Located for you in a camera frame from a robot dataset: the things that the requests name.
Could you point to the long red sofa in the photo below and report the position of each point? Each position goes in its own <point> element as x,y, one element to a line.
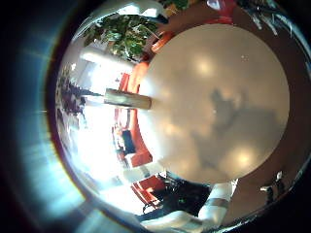
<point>137,142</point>

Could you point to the orange round chair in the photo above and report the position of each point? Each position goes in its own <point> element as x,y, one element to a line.
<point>162,42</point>

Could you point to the green leafy potted plant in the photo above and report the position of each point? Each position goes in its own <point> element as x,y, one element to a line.
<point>124,35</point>

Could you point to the red plastic chair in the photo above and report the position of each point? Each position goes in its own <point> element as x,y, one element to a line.
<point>223,11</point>

